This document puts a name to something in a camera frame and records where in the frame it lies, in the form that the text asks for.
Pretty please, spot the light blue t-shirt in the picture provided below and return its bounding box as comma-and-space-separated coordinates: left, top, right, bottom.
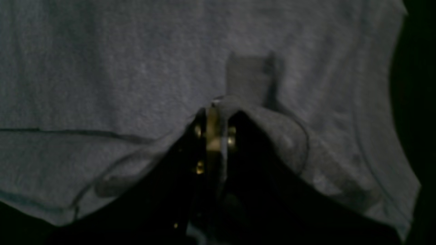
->
0, 0, 422, 240

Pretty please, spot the black table cloth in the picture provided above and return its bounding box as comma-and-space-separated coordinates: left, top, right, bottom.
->
0, 0, 436, 245

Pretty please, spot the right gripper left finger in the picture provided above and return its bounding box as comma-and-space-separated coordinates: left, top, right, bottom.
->
51, 108, 207, 245

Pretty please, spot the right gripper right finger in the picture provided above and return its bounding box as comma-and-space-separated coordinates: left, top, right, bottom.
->
223, 111, 401, 245

